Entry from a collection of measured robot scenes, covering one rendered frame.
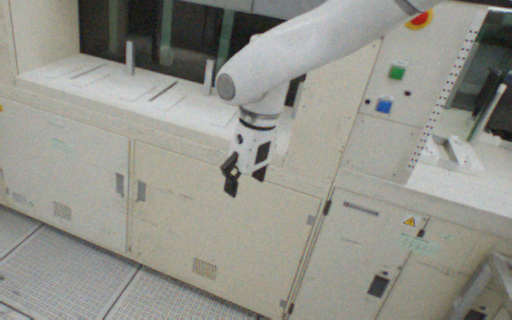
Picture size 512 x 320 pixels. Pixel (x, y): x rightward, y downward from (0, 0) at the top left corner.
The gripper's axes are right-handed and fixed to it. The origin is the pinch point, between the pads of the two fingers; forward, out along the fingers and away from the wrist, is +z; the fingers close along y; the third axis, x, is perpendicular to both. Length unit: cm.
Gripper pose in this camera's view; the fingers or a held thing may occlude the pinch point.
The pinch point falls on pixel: (244, 183)
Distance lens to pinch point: 81.0
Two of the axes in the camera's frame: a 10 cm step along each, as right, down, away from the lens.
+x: -6.8, -4.1, 6.1
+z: -1.1, 8.8, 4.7
